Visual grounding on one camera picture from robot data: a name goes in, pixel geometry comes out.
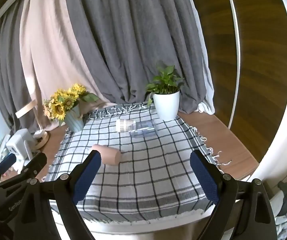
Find pink cylindrical cup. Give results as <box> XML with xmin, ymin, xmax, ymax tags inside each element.
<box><xmin>92</xmin><ymin>144</ymin><xmax>121</xmax><ymax>166</ymax></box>

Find light blue ribbed vase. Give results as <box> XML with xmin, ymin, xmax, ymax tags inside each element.
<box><xmin>64</xmin><ymin>104</ymin><xmax>84</xmax><ymax>133</ymax></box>

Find beige pink curtain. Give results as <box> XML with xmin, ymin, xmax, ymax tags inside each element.
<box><xmin>19</xmin><ymin>0</ymin><xmax>112</xmax><ymax>131</ymax></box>

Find white plant pot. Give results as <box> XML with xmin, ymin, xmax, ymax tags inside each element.
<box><xmin>153</xmin><ymin>91</ymin><xmax>180</xmax><ymax>121</ymax></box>

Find dark wooden wardrobe panel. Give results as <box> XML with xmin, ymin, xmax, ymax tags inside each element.
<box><xmin>193</xmin><ymin>0</ymin><xmax>287</xmax><ymax>161</ymax></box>

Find yellow sunflower bouquet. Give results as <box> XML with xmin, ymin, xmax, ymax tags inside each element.
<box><xmin>43</xmin><ymin>83</ymin><xmax>99</xmax><ymax>121</ymax></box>

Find green pothos plant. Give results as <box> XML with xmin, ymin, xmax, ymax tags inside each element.
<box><xmin>146</xmin><ymin>65</ymin><xmax>184</xmax><ymax>106</ymax></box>

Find checkered white black tablecloth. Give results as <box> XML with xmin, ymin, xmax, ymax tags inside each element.
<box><xmin>45</xmin><ymin>104</ymin><xmax>217</xmax><ymax>223</ymax></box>

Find clear plastic cup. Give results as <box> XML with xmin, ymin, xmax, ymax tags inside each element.
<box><xmin>129</xmin><ymin>120</ymin><xmax>156</xmax><ymax>138</ymax></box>

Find white appliance box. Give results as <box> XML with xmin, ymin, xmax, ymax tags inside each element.
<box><xmin>6</xmin><ymin>128</ymin><xmax>36</xmax><ymax>166</ymax></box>

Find houndstooth paper cup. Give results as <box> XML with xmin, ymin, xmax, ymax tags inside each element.
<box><xmin>115</xmin><ymin>119</ymin><xmax>137</xmax><ymax>133</ymax></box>

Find grey curtain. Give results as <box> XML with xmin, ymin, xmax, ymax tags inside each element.
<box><xmin>0</xmin><ymin>0</ymin><xmax>215</xmax><ymax>132</ymax></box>

